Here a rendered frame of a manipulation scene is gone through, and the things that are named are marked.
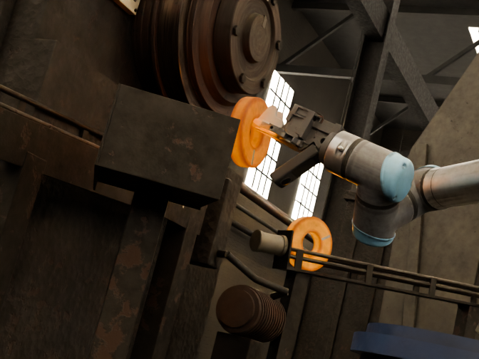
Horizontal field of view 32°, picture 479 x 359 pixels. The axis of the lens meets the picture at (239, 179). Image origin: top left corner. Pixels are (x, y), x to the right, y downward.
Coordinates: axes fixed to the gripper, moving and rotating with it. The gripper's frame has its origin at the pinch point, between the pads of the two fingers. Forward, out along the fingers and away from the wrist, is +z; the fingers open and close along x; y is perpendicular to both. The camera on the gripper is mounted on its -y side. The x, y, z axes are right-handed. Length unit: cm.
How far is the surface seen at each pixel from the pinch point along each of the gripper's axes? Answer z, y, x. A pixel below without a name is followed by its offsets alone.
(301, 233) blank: 3, -13, -56
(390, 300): 42, -8, -292
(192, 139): -17.9, -13.9, 44.1
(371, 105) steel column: 359, 234, -851
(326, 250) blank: -3, -13, -65
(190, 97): 22.4, 0.8, -6.2
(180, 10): 26.7, 15.7, 7.9
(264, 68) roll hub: 19.5, 18.6, -24.4
